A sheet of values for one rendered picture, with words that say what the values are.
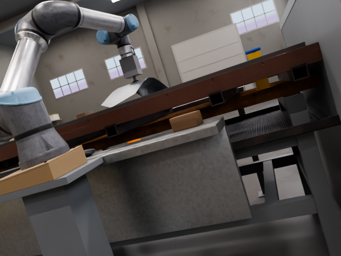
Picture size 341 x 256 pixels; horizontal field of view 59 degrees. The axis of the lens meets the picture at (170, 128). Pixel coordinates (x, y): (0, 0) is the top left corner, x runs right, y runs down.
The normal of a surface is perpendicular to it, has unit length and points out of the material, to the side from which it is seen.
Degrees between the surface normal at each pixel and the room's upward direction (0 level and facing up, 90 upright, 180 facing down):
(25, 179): 90
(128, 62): 90
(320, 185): 90
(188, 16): 90
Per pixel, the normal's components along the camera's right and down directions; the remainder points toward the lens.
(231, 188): -0.28, 0.16
